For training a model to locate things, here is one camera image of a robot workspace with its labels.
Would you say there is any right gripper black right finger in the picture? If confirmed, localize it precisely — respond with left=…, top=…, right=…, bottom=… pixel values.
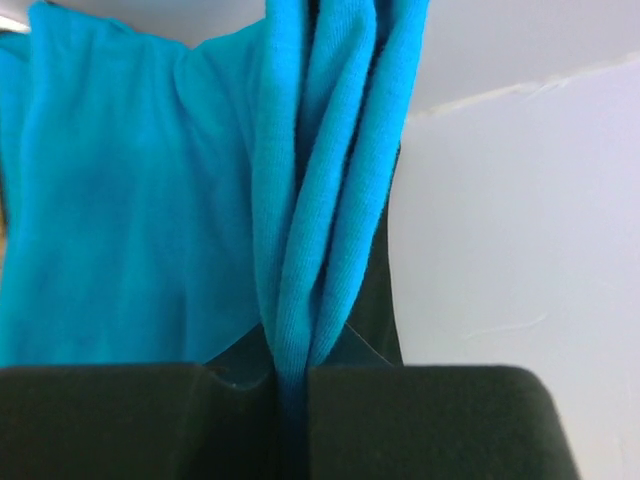
left=308, top=328, right=580, bottom=479

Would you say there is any blue t shirt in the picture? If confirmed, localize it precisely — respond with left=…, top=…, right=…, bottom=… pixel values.
left=0, top=0, right=431, bottom=431

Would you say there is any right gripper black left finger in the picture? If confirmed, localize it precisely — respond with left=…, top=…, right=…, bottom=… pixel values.
left=1, top=328, right=280, bottom=480

